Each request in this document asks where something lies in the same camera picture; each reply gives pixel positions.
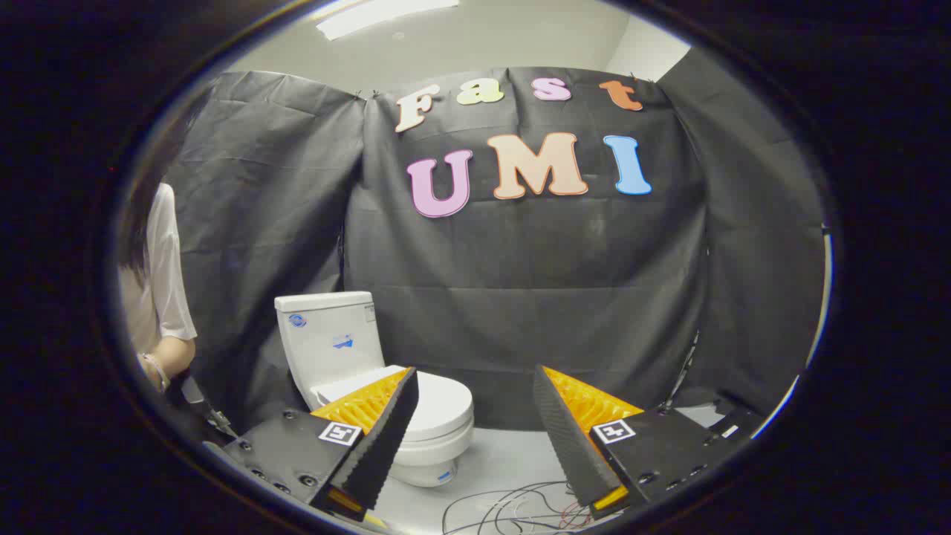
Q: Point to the white ceramic toilet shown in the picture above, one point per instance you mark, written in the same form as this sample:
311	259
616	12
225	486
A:
327	342

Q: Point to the black backdrop cloth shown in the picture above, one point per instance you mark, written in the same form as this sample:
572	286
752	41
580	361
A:
520	297

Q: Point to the white toilet lid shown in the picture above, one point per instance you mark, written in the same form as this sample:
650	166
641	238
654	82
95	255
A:
443	405

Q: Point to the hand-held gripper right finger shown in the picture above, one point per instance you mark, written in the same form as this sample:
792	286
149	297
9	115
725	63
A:
561	438

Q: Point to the white toilet seat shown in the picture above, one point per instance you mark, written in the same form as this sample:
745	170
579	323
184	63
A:
446	450

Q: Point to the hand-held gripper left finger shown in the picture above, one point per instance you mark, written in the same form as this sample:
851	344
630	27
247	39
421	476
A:
386	438

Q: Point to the dark device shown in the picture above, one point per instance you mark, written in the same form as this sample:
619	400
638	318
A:
195	395

